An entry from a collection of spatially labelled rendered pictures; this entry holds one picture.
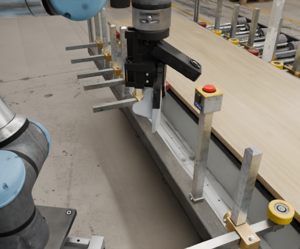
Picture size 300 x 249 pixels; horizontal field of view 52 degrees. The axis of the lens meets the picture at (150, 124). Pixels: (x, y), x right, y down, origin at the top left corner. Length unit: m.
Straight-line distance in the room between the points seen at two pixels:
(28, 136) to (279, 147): 1.00
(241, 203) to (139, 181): 1.51
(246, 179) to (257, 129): 0.57
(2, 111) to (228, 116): 1.07
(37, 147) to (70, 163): 1.89
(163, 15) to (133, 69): 0.12
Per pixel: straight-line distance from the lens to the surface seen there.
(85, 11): 0.45
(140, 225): 2.17
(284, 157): 1.36
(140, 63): 0.63
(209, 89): 1.04
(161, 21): 0.60
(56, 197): 2.43
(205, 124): 1.10
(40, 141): 0.83
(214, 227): 1.29
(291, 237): 1.27
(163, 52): 0.63
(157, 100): 0.62
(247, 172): 0.94
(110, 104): 1.75
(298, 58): 2.28
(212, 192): 1.53
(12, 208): 0.72
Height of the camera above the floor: 1.70
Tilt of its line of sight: 33 degrees down
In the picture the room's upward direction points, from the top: straight up
